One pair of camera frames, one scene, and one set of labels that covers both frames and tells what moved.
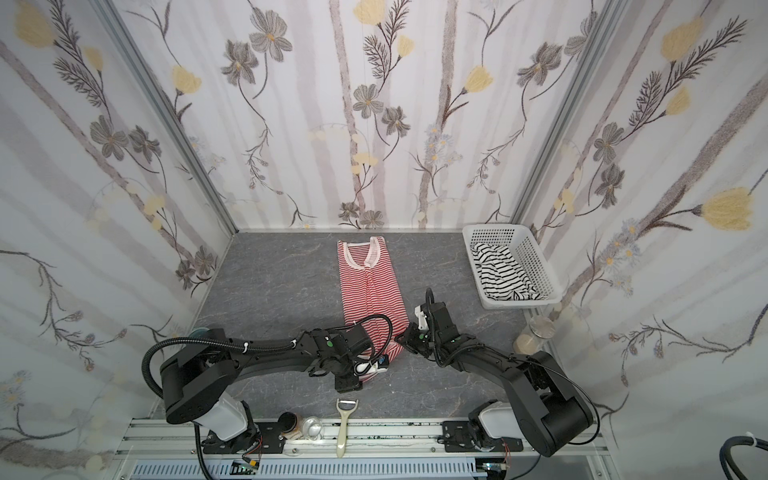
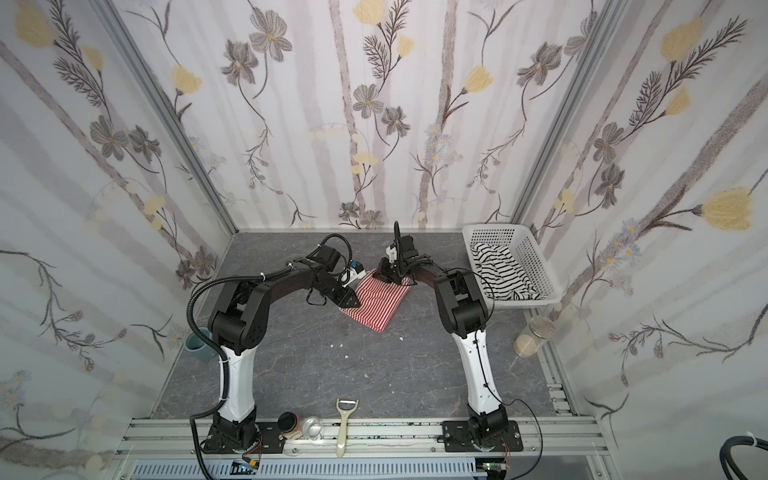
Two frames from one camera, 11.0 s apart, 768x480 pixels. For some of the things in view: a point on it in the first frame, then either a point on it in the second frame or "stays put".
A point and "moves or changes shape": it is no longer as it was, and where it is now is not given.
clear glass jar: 532,340 stays put
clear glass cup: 313,429 stays put
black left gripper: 365,358 -> 335,288
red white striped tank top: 372,296 moves or changes shape
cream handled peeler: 345,407 stays put
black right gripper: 417,339 -> 396,267
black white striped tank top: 502,277 stays put
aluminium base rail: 156,441 stays put
